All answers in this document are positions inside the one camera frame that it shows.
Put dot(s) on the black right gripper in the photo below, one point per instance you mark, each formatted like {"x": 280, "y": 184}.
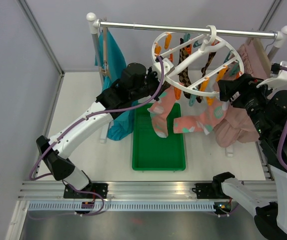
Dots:
{"x": 246, "y": 84}

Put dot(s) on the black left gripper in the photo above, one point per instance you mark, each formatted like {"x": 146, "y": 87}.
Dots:
{"x": 164, "y": 85}

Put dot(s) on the pink patterned sock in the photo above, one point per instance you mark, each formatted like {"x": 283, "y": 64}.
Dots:
{"x": 160, "y": 110}
{"x": 204, "y": 122}

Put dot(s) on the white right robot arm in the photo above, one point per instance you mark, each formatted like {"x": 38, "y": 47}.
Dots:
{"x": 268, "y": 113}

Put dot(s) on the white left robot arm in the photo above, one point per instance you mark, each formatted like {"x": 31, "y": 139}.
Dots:
{"x": 136, "y": 82}

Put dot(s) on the wooden left clip hanger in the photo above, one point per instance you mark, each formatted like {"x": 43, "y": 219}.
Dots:
{"x": 105, "y": 68}

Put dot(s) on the wooden clip hanger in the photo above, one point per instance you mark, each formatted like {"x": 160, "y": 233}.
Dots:
{"x": 263, "y": 57}
{"x": 105, "y": 68}

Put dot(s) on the wooden right clip hanger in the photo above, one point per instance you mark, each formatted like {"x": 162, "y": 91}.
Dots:
{"x": 263, "y": 57}

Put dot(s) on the teal cloth on hanger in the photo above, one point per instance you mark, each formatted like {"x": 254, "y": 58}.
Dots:
{"x": 124, "y": 124}

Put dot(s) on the pink pleated skirt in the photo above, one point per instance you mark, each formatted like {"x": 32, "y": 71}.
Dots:
{"x": 237, "y": 125}

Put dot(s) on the green plastic tray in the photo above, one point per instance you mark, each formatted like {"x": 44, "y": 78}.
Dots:
{"x": 153, "y": 153}

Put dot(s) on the metal clothes rack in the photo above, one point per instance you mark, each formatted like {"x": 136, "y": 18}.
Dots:
{"x": 211, "y": 42}

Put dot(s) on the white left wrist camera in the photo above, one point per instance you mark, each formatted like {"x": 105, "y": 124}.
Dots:
{"x": 168, "y": 67}

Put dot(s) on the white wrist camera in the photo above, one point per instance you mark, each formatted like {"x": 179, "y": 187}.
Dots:
{"x": 278, "y": 77}
{"x": 168, "y": 67}

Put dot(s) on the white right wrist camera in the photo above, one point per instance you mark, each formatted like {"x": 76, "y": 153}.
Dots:
{"x": 278, "y": 77}

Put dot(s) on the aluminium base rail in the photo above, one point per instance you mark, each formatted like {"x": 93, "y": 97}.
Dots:
{"x": 137, "y": 190}

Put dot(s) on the white slotted cable duct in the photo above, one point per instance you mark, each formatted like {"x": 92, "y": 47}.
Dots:
{"x": 123, "y": 206}

